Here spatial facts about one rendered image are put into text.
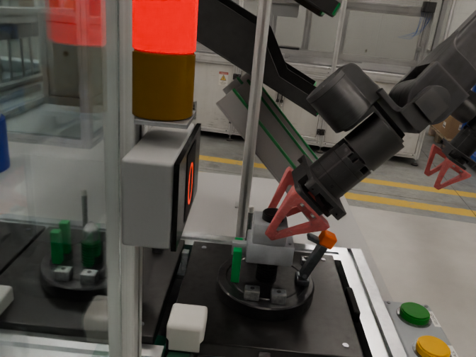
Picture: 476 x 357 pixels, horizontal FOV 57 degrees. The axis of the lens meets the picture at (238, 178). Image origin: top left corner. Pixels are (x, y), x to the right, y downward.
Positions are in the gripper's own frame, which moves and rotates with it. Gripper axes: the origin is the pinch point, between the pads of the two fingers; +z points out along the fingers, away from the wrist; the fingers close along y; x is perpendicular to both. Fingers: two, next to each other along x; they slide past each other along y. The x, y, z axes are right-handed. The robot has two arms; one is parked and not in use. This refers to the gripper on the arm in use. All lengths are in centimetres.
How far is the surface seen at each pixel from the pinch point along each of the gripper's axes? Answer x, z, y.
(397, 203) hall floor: 165, -3, -274
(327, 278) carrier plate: 14.6, 1.3, -4.4
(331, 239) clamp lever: 6.7, -4.8, 1.1
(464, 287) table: 47, -12, -23
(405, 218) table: 45, -11, -55
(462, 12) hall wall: 239, -295, -812
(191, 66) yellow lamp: -22.0, -10.4, 19.7
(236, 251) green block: -0.9, 5.7, 1.8
